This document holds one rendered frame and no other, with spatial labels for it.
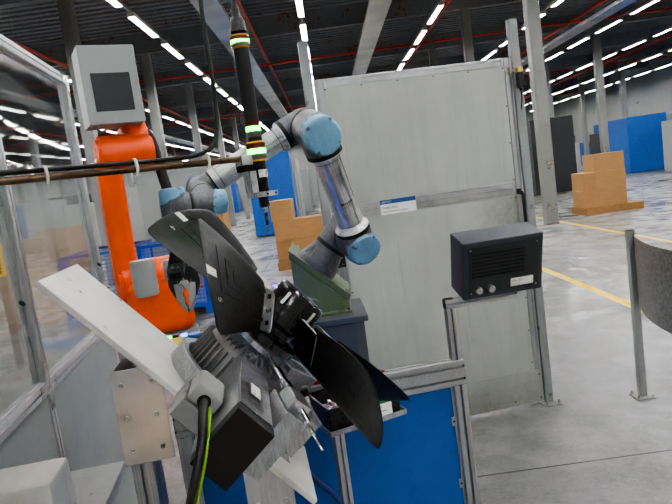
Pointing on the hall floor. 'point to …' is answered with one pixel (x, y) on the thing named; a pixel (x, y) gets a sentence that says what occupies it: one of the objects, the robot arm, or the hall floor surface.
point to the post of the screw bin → (342, 469)
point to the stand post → (155, 481)
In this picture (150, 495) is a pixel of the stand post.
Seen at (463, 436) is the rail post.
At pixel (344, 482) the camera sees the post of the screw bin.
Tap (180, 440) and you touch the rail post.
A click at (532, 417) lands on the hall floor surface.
